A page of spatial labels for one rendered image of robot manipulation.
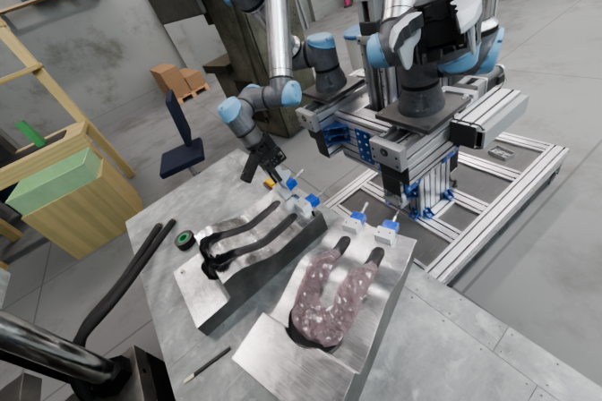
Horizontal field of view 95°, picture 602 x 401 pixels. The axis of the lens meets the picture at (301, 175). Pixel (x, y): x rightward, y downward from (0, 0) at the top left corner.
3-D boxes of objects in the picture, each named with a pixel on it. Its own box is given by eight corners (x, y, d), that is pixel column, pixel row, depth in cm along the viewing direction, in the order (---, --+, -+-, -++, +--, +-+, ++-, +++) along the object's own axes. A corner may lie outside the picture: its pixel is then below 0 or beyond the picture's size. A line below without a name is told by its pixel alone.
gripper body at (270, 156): (288, 159, 97) (270, 132, 90) (270, 175, 95) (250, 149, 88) (278, 155, 103) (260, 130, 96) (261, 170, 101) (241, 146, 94)
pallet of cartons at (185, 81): (196, 81, 646) (181, 54, 606) (210, 89, 564) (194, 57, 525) (166, 97, 623) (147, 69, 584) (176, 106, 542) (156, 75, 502)
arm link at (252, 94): (278, 99, 96) (266, 117, 89) (251, 104, 101) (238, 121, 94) (269, 78, 91) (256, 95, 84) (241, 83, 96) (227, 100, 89)
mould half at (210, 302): (287, 198, 117) (276, 174, 109) (328, 228, 98) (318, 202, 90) (182, 281, 100) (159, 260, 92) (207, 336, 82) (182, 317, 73)
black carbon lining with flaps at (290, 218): (278, 201, 107) (269, 184, 101) (303, 221, 95) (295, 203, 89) (200, 263, 95) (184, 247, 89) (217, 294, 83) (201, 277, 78)
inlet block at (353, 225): (361, 206, 98) (358, 196, 94) (374, 209, 95) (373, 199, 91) (344, 234, 91) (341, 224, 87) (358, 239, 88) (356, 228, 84)
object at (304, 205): (324, 191, 104) (321, 181, 101) (333, 196, 101) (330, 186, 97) (297, 212, 100) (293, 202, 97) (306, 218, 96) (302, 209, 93)
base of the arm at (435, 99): (417, 92, 104) (415, 66, 98) (455, 99, 93) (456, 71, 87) (389, 111, 99) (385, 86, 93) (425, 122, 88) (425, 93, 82)
